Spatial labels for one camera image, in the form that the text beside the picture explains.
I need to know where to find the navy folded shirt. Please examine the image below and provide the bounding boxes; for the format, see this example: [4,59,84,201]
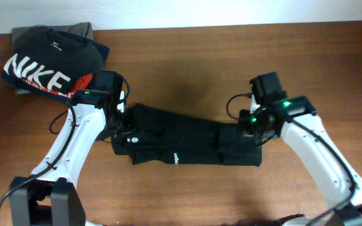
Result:
[0,30,111,106]

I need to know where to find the black Nike folded shirt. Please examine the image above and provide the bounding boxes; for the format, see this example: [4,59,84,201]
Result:
[3,26,105,95]

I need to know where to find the black t-shirt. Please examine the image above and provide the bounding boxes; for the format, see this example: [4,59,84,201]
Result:
[111,104,262,166]

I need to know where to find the red folded shirt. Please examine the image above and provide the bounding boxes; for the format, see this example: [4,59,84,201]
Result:
[24,74,93,98]

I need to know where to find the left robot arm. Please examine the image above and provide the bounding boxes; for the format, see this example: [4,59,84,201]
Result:
[5,89,129,225]

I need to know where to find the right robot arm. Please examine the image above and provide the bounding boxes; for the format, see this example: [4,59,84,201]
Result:
[242,93,362,225]

